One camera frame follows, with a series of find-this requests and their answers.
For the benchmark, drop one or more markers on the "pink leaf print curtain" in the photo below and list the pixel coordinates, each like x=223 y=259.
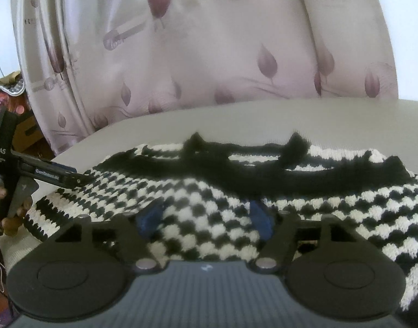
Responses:
x=209 y=47

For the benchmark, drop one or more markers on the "cardboard box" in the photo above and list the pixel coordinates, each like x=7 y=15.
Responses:
x=28 y=133

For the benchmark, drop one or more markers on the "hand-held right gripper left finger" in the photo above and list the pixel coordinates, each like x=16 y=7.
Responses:
x=150 y=219

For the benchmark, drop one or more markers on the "black white striped knitted sweater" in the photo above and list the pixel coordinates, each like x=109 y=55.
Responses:
x=212 y=208

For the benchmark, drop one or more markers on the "person's left hand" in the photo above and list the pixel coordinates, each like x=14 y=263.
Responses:
x=11 y=225

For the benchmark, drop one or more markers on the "brown patterned bag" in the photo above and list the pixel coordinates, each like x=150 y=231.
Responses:
x=11 y=83

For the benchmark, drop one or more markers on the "red floral cloth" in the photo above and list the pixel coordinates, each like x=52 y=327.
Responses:
x=5 y=104

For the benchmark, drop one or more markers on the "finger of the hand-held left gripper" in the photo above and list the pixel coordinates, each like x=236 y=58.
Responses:
x=75 y=177

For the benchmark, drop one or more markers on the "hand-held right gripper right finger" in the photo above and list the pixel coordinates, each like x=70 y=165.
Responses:
x=261 y=219

